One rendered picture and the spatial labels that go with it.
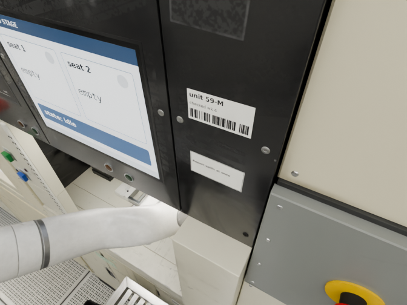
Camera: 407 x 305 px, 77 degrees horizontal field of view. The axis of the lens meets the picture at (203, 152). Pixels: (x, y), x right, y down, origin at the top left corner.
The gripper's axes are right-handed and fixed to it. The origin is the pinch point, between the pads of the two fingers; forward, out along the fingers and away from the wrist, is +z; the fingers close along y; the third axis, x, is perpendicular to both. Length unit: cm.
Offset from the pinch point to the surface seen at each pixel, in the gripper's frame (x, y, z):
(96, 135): 29.8, -2.7, -30.3
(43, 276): -122, -95, -47
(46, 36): 45, -5, -30
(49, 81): 37.9, -9.6, -30.4
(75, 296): -122, -67, -45
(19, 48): 42, -14, -30
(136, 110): 38.6, 8.0, -30.3
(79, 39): 46, 1, -30
